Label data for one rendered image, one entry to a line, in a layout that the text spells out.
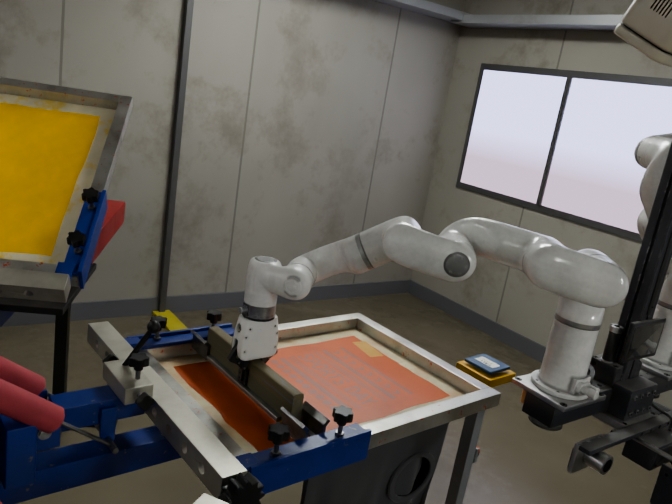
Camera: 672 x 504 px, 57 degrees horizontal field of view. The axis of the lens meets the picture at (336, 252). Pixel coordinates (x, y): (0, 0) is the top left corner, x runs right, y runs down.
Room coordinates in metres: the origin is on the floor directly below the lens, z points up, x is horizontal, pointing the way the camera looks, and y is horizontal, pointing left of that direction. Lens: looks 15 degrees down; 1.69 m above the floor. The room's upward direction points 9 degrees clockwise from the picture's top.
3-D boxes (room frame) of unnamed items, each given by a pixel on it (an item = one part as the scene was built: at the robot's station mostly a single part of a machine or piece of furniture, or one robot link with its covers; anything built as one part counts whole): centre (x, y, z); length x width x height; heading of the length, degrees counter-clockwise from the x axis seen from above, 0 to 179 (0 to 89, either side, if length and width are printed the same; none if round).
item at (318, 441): (1.09, -0.01, 0.97); 0.30 x 0.05 x 0.07; 131
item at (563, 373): (1.26, -0.55, 1.21); 0.16 x 0.13 x 0.15; 38
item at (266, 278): (1.31, 0.12, 1.25); 0.15 x 0.10 x 0.11; 85
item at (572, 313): (1.26, -0.54, 1.37); 0.13 x 0.10 x 0.16; 175
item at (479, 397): (1.46, 0.00, 0.97); 0.79 x 0.58 x 0.04; 131
